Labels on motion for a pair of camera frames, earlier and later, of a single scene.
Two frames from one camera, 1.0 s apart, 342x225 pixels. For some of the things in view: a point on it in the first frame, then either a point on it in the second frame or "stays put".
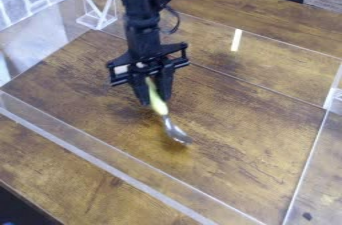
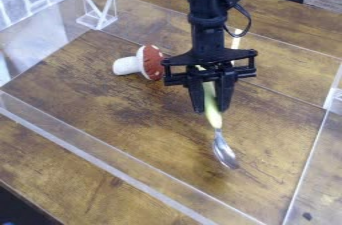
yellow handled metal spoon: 172,131 to 223,152
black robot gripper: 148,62 to 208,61
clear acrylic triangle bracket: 99,18 stays put
